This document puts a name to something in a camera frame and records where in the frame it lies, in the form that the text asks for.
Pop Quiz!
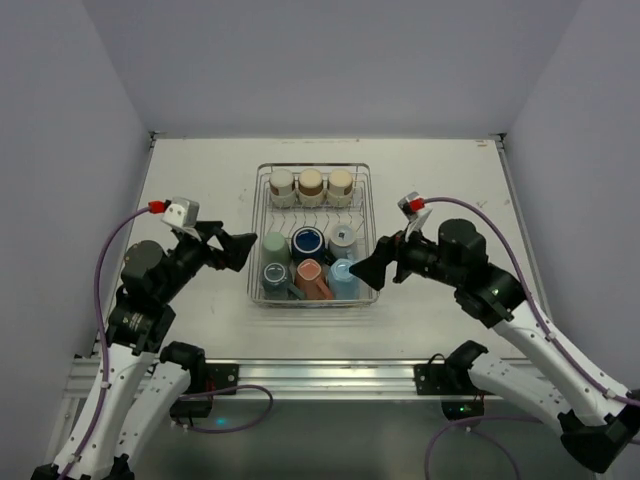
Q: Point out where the light blue mug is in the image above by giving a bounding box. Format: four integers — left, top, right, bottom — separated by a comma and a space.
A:
328, 258, 360, 300

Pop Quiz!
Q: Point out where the white grey mug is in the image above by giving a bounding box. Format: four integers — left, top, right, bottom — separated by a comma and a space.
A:
328, 223, 358, 261

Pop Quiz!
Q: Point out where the light green cup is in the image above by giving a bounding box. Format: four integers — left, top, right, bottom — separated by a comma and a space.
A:
261, 232, 291, 267

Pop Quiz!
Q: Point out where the grey teal mug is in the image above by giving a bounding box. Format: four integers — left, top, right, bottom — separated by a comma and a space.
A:
261, 262, 306, 300

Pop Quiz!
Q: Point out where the salmon pink mug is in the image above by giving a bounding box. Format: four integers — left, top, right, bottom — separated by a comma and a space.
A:
294, 259, 334, 301

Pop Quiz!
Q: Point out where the dark blue patterned mug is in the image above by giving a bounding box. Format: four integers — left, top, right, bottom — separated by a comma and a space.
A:
291, 226, 326, 265

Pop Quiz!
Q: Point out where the cream brown cup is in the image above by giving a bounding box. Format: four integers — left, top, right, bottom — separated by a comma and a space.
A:
327, 168, 354, 207

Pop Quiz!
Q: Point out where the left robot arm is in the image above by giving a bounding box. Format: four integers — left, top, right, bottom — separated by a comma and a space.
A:
32, 221, 257, 479

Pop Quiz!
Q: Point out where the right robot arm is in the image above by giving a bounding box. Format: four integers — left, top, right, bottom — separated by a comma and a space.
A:
350, 219, 639, 473

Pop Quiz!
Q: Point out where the white brown cup left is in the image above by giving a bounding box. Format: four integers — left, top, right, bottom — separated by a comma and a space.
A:
269, 169, 296, 208

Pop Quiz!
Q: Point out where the tan brown cup middle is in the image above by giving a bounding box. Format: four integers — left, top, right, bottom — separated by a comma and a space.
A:
298, 168, 325, 208

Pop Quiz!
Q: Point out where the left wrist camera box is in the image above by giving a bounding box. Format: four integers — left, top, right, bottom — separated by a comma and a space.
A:
162, 197, 200, 230

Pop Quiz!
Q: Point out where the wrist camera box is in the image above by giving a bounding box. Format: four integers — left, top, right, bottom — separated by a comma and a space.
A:
397, 192, 432, 230
162, 197, 200, 230

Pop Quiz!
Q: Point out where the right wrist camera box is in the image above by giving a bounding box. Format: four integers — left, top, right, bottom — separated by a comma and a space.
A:
397, 192, 432, 230

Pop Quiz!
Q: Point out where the silver wire dish rack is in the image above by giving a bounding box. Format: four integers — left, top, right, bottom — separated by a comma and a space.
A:
247, 163, 379, 308

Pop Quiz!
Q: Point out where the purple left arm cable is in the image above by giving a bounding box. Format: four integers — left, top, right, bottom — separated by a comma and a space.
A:
57, 200, 169, 475

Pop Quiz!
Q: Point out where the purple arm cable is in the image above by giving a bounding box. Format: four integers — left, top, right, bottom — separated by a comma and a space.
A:
57, 200, 169, 475
410, 196, 640, 406

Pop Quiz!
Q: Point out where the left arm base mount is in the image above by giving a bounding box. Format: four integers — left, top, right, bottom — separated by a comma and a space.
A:
170, 363, 239, 424

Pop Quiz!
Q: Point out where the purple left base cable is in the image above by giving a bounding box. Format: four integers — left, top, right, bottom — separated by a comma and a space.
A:
169, 384, 275, 434

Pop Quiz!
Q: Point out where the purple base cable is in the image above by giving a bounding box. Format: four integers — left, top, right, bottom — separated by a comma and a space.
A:
424, 415, 544, 480
169, 384, 275, 434

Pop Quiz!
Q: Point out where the aluminium mounting rail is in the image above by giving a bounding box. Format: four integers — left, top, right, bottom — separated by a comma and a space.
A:
62, 357, 546, 401

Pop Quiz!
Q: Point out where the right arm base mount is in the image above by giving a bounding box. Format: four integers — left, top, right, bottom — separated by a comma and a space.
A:
413, 353, 485, 421

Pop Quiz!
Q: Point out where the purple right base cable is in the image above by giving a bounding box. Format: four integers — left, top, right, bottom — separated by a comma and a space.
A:
424, 415, 544, 480

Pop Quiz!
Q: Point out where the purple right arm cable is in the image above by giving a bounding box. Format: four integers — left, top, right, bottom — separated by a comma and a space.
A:
410, 196, 640, 406

